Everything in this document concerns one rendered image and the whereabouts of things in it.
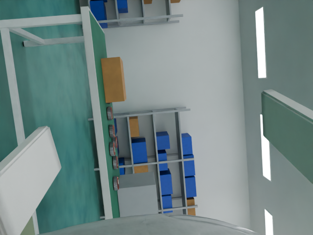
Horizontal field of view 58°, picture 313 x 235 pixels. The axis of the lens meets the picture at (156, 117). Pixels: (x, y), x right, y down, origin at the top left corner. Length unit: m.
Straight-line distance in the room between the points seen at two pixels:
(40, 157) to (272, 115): 0.13
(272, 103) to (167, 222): 0.12
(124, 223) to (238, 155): 6.44
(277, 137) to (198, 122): 6.11
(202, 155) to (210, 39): 2.51
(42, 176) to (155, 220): 0.11
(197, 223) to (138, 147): 5.43
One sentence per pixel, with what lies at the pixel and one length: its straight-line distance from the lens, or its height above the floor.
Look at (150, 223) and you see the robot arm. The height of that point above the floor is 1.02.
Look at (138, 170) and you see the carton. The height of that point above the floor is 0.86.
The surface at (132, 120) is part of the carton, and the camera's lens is 5.58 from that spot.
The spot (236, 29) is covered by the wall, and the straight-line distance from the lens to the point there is 6.54.
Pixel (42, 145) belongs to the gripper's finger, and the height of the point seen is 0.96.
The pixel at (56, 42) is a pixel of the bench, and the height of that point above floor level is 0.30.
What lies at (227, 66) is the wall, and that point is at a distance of 6.38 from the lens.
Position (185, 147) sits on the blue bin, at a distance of 5.74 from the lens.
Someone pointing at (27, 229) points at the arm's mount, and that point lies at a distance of 0.42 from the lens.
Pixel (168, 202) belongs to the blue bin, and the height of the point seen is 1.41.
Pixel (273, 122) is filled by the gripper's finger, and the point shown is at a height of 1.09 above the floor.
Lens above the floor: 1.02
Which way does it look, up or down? 3 degrees up
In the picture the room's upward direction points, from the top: 84 degrees clockwise
